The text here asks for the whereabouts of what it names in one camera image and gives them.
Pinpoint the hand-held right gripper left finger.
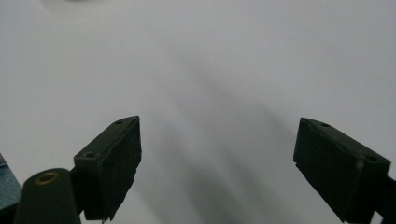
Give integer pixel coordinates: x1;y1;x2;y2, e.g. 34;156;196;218
73;115;143;222

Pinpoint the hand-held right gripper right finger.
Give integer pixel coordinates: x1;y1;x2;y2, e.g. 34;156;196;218
292;117;391;224

